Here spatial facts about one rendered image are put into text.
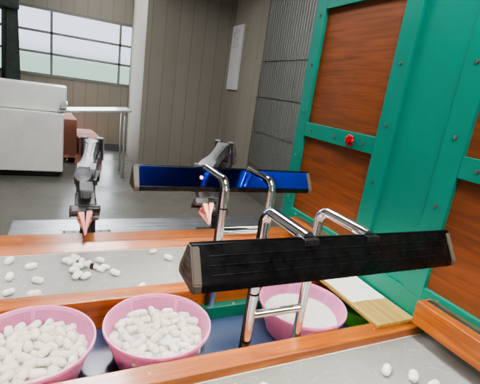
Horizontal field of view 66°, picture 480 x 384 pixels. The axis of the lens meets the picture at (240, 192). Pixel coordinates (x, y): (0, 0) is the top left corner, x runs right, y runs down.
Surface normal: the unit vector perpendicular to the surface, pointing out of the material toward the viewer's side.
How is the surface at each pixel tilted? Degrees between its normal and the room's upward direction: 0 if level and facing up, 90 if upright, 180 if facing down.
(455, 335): 90
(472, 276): 90
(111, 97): 90
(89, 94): 90
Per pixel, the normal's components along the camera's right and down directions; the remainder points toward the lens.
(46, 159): 0.40, 0.29
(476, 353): -0.90, -0.01
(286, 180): 0.42, -0.26
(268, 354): 0.14, -0.96
